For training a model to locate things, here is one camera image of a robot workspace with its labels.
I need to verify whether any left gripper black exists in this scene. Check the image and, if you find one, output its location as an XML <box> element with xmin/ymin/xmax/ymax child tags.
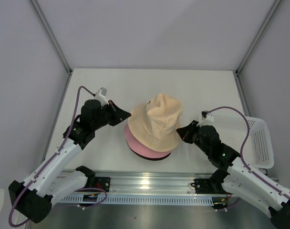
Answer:
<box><xmin>92</xmin><ymin>100</ymin><xmax>131</xmax><ymax>131</ymax></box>

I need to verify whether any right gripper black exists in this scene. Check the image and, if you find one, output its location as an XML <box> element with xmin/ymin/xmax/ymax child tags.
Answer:
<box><xmin>176</xmin><ymin>120</ymin><xmax>211</xmax><ymax>156</ymax></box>

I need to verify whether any beige hat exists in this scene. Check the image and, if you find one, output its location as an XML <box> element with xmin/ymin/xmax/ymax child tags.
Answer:
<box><xmin>128</xmin><ymin>94</ymin><xmax>183</xmax><ymax>152</ymax></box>

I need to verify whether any black hat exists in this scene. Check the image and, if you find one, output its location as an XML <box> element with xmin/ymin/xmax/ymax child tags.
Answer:
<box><xmin>136</xmin><ymin>153</ymin><xmax>171</xmax><ymax>161</ymax></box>

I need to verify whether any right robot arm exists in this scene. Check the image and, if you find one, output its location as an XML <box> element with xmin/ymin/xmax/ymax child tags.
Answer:
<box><xmin>177</xmin><ymin>121</ymin><xmax>290</xmax><ymax>229</ymax></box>

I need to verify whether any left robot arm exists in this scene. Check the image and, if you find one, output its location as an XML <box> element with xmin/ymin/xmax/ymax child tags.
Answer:
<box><xmin>9</xmin><ymin>99</ymin><xmax>131</xmax><ymax>223</ymax></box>

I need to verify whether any white plastic basket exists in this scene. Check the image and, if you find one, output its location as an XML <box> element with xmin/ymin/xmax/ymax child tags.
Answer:
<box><xmin>212</xmin><ymin>113</ymin><xmax>274</xmax><ymax>169</ymax></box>

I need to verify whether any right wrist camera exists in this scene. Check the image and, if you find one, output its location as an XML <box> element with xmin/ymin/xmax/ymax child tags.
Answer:
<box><xmin>197</xmin><ymin>111</ymin><xmax>214</xmax><ymax>126</ymax></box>

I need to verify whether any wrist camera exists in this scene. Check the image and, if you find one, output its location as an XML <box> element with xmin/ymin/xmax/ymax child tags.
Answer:
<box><xmin>197</xmin><ymin>111</ymin><xmax>214</xmax><ymax>126</ymax></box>
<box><xmin>94</xmin><ymin>87</ymin><xmax>109</xmax><ymax>106</ymax></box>

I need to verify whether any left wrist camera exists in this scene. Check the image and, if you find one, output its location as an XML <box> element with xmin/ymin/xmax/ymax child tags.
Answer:
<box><xmin>94</xmin><ymin>87</ymin><xmax>109</xmax><ymax>106</ymax></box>

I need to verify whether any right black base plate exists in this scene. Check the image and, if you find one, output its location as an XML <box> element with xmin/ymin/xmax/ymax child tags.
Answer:
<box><xmin>190</xmin><ymin>178</ymin><xmax>227</xmax><ymax>194</ymax></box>

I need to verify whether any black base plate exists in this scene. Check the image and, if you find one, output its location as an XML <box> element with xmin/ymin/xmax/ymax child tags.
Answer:
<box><xmin>190</xmin><ymin>178</ymin><xmax>227</xmax><ymax>194</ymax></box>
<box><xmin>94</xmin><ymin>177</ymin><xmax>111</xmax><ymax>189</ymax></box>

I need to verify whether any aluminium mounting rail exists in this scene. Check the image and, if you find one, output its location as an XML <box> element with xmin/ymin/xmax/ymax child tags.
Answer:
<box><xmin>95</xmin><ymin>170</ymin><xmax>211</xmax><ymax>197</ymax></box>

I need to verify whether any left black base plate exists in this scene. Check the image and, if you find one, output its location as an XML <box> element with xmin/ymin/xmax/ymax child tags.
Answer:
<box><xmin>94</xmin><ymin>177</ymin><xmax>111</xmax><ymax>189</ymax></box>

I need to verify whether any white slotted cable duct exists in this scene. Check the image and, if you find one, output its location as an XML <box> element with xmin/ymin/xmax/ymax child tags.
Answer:
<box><xmin>60</xmin><ymin>194</ymin><xmax>224</xmax><ymax>206</ymax></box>

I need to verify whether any left aluminium frame post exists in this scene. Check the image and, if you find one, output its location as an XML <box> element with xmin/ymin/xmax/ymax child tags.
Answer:
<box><xmin>28</xmin><ymin>0</ymin><xmax>73</xmax><ymax>76</ymax></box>

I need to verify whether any aluminium frame post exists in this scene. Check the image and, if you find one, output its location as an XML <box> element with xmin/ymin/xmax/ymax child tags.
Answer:
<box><xmin>28</xmin><ymin>0</ymin><xmax>73</xmax><ymax>76</ymax></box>
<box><xmin>235</xmin><ymin>0</ymin><xmax>283</xmax><ymax>77</ymax></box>

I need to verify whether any right aluminium frame post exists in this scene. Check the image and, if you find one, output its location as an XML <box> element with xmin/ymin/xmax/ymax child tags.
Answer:
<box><xmin>235</xmin><ymin>0</ymin><xmax>283</xmax><ymax>77</ymax></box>

